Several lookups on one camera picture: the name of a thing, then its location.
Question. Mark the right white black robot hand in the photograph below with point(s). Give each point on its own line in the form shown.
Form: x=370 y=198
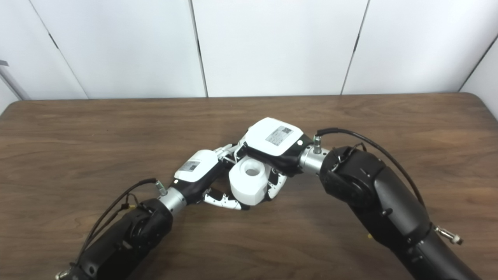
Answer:
x=272 y=140

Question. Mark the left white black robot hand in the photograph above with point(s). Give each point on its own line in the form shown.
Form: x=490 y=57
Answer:
x=196 y=167

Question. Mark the round white piece with holes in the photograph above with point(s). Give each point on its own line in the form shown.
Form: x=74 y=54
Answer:
x=249 y=182

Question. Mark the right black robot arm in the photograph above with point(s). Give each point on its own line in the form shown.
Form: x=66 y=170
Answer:
x=381 y=198

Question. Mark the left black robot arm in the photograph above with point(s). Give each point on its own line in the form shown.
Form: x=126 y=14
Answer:
x=124 y=237

